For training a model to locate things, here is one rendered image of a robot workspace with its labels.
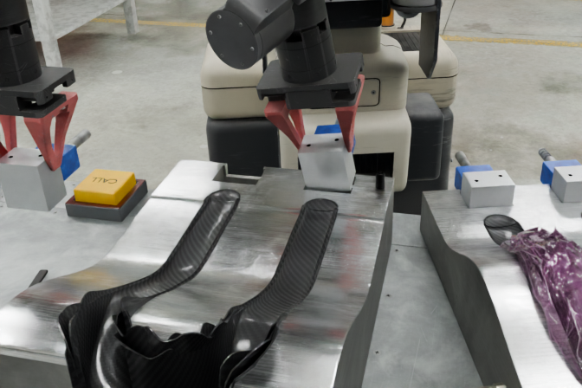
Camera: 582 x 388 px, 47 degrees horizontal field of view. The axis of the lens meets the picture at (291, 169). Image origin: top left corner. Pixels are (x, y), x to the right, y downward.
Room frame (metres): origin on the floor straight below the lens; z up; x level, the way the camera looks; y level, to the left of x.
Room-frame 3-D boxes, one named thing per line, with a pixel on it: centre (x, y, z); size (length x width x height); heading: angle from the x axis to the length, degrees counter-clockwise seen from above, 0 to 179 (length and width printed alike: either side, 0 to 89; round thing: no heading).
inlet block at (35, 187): (0.66, 0.26, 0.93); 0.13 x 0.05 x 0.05; 164
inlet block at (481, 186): (0.71, -0.22, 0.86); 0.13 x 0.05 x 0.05; 2
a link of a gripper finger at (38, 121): (0.62, 0.26, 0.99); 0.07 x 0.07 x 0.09; 75
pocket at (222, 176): (0.68, 0.06, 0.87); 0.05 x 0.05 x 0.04; 75
